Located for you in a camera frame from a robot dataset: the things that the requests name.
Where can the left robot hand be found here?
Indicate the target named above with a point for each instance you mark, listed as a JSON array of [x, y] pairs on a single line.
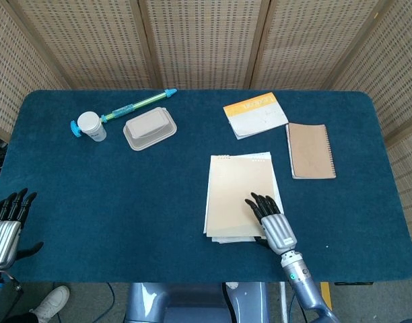
[[2, 239]]

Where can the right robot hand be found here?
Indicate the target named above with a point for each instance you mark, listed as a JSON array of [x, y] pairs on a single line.
[[278, 232]]

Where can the yellow cover lined notepad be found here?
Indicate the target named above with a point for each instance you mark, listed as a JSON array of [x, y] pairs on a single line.
[[233, 195]]

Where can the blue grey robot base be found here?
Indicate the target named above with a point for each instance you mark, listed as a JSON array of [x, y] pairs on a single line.
[[179, 303]]

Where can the brown spiral notebook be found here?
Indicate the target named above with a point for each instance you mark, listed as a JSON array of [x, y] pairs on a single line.
[[310, 151]]

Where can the yellow table leg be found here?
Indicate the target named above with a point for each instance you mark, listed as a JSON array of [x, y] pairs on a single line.
[[325, 296]]

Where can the white sneaker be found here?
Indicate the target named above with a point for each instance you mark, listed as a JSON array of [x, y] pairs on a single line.
[[52, 301]]

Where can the orange and white booklet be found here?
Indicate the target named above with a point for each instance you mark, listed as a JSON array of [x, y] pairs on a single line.
[[256, 117]]

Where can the dark blue tablecloth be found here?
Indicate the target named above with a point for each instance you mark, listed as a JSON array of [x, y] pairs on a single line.
[[125, 202]]

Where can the stack of white paper cups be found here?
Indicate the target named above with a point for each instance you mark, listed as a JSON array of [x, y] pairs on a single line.
[[91, 126]]

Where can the beige lidded food box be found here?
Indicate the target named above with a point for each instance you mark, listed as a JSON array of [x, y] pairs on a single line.
[[148, 129]]

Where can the blue green water squirter toy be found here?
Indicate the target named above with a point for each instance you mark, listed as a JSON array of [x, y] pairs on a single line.
[[148, 100]]

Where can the woven wooden folding screen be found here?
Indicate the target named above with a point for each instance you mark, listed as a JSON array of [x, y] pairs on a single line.
[[206, 40]]

